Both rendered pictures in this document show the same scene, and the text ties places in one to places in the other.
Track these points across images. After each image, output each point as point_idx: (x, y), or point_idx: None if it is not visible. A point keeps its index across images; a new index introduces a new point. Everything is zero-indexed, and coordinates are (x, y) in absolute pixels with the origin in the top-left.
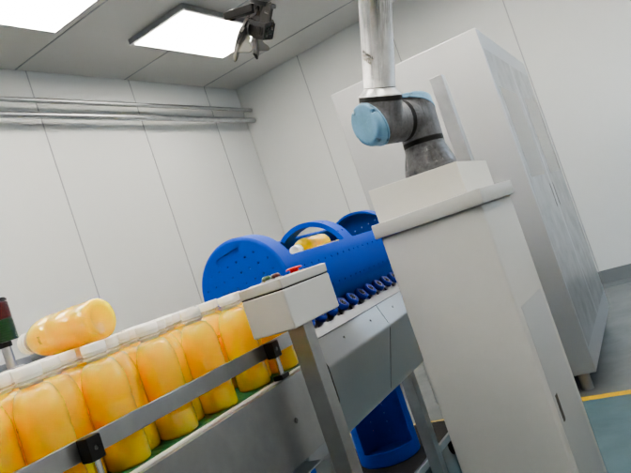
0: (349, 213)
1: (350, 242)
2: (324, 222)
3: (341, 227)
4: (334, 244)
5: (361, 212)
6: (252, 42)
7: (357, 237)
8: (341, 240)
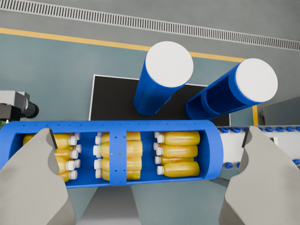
0: (209, 148)
1: (116, 185)
2: (114, 172)
3: (123, 180)
4: (89, 186)
5: (209, 159)
6: (240, 174)
7: (131, 184)
8: (103, 185)
